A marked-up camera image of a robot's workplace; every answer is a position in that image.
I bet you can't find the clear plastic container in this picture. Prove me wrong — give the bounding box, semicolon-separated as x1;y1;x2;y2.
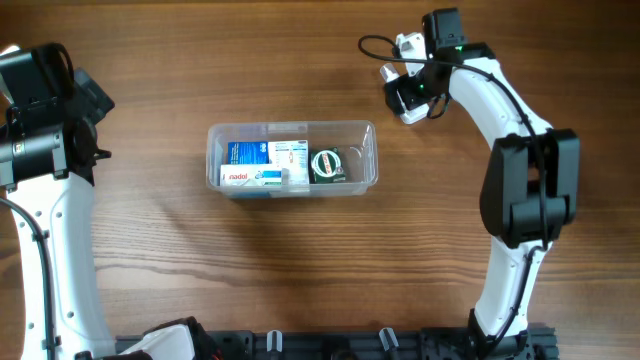
206;120;378;198

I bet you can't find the white medicine carton box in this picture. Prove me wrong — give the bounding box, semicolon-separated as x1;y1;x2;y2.
268;140;310;192

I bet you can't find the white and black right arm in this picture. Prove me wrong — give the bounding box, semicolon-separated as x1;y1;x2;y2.
380;8;580;359

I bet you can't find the blue printed carton box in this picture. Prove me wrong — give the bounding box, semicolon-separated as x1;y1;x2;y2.
227;141;270;165

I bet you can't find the green round-logo carton box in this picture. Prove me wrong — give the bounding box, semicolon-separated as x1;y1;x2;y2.
310;147;346;184

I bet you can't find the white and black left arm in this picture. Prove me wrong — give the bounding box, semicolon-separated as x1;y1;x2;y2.
1;43;218;359

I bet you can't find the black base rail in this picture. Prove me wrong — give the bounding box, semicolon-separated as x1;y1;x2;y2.
113;325;560;360

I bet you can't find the white spray bottle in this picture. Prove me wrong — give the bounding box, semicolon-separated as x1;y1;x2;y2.
380;63;430;125

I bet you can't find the white red toothpaste box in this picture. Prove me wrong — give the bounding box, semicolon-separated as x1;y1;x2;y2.
219;164;283;187

